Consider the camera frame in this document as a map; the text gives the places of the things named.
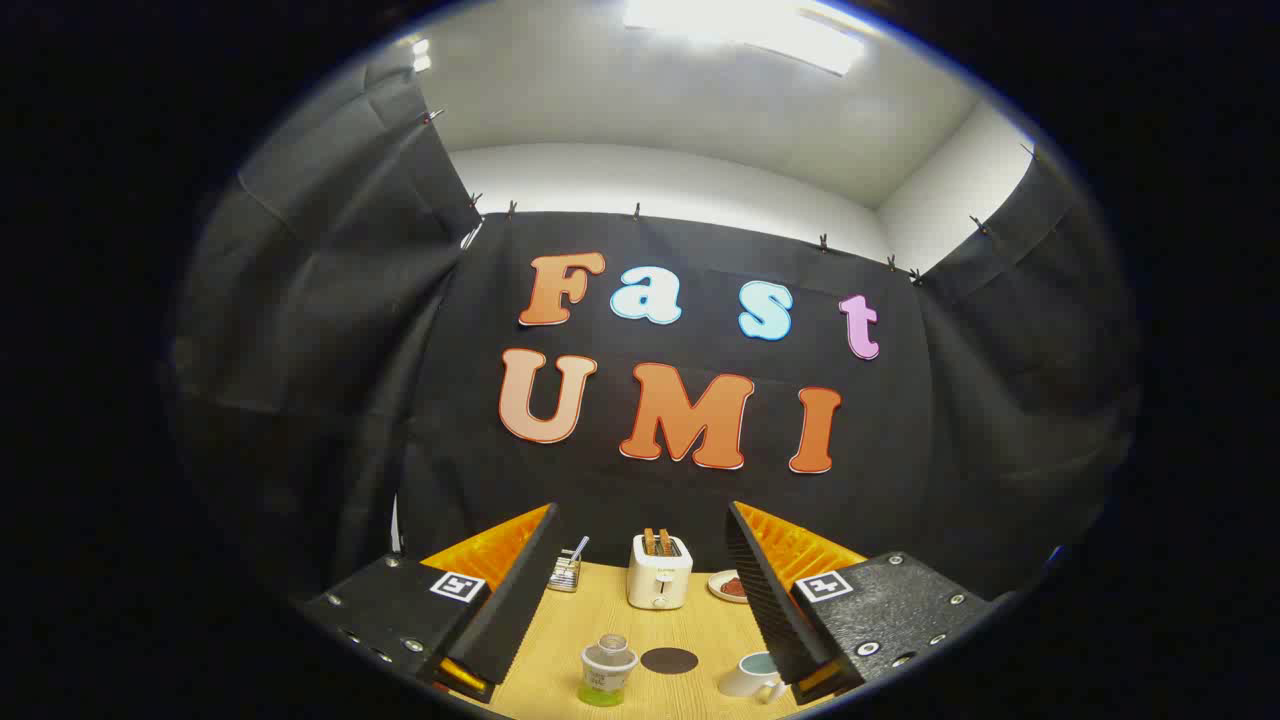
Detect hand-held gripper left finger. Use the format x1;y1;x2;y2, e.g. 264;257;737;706
300;503;561;704

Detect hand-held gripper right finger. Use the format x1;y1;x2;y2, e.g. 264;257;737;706
725;500;1001;706

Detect white cup with blue inside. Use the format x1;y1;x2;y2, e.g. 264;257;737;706
718;651;789;704

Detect white green label juice bottle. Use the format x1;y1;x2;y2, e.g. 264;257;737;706
578;633;639;708

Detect glass jar with straws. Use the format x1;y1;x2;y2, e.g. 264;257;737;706
547;536;591;593

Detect wooden table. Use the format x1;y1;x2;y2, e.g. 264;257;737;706
488;560;811;720

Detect white toaster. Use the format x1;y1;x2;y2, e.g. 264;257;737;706
627;534;694;611

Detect black backdrop cloth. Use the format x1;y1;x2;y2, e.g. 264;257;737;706
165;45;1141;611

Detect ceiling light panel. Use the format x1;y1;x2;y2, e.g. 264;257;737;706
622;0;866;77

